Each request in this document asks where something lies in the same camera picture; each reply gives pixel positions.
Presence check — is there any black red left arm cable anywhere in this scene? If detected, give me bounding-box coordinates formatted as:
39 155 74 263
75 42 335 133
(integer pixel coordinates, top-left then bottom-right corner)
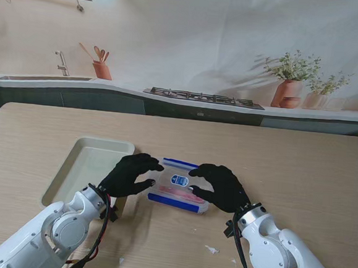
69 191 113 268

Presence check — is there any cream rectangular tray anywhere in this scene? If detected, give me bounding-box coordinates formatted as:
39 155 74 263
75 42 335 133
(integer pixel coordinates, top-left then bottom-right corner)
40 134 135 215

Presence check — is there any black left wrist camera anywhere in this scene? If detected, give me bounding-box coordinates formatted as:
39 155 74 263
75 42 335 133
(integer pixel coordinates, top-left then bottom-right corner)
99 204 120 223

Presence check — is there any black red right arm cable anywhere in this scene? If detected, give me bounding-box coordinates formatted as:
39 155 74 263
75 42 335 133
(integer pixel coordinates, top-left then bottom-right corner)
229 220 269 268

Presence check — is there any printed kitchen backdrop banner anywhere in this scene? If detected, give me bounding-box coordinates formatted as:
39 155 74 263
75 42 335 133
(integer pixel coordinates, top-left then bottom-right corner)
0 0 358 145

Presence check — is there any clear container with blue clips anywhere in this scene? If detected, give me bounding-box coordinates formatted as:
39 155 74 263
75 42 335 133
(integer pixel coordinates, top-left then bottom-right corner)
146 156 213 217

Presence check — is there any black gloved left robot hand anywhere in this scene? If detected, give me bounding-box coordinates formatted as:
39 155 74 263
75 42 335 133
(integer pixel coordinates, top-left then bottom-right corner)
97 149 166 202

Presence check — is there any black red arm cable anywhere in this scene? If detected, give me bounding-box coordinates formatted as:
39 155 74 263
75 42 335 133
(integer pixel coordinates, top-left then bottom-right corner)
69 191 113 268
229 220 269 268

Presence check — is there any clear lid with blue label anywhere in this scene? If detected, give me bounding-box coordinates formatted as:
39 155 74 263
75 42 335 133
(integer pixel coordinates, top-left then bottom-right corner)
147 157 212 209

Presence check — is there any large white paper scrap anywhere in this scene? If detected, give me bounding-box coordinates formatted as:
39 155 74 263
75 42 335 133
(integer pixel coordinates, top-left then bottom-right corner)
204 244 220 256

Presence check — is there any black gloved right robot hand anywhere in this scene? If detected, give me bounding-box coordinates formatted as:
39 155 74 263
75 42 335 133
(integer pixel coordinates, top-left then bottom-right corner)
185 162 255 215

